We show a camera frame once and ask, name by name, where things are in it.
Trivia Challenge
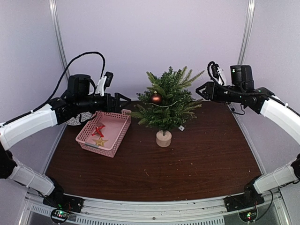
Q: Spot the aluminium corner post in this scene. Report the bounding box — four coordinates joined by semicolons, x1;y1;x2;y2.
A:
238;0;255;65
49;0;68;68

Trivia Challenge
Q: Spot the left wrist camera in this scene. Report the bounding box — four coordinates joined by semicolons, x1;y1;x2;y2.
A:
95;71;113;97

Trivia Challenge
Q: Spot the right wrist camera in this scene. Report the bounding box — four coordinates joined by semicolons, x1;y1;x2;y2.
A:
211;61;227;86

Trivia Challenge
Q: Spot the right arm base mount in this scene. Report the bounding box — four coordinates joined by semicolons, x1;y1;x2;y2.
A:
224;194;265;224

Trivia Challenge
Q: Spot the gold star ornament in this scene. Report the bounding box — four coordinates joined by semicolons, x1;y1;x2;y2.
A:
93;137;108;147

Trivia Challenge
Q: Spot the blue white patterned plate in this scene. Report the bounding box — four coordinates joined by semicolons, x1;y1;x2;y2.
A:
65;112;92;126

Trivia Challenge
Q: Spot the right aluminium corner post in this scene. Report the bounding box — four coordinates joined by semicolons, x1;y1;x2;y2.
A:
238;0;255;65

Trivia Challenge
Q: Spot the small green christmas tree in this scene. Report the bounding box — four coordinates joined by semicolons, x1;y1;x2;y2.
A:
130;66;204;147

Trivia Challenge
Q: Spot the left aluminium corner post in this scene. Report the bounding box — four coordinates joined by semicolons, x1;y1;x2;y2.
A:
49;0;68;68

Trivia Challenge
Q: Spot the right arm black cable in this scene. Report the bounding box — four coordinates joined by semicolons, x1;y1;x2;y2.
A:
206;60;247;115

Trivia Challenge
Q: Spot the aluminium front rail frame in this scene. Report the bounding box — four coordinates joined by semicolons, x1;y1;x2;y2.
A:
17;185;293;225

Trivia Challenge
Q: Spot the red ball ornament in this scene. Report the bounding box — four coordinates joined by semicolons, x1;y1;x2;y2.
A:
150;91;163;105

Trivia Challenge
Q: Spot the red ribbon bow ornament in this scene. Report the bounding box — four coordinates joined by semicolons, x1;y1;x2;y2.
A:
91;125;105;137

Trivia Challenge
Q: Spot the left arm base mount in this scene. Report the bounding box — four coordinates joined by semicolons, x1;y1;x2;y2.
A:
39;192;84;225

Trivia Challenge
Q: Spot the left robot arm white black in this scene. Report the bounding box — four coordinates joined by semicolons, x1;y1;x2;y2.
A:
0;72;131;208

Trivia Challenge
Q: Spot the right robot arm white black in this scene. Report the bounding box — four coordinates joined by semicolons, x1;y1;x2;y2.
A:
196;61;300;207

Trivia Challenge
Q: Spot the pink plastic basket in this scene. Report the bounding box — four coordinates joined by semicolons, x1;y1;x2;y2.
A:
75;109;131;158

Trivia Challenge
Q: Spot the fairy light string with battery box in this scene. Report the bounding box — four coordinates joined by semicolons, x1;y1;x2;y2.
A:
144;70;204;131

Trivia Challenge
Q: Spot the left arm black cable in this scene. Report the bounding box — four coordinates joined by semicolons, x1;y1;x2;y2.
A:
28;51;106;113

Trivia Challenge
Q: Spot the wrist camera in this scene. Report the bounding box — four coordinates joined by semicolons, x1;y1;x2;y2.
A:
211;61;227;86
95;71;113;97

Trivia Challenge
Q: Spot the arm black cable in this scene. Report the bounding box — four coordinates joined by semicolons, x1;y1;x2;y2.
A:
28;51;106;113
206;60;247;115

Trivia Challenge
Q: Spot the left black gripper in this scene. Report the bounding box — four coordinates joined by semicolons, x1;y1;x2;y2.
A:
75;92;131;113

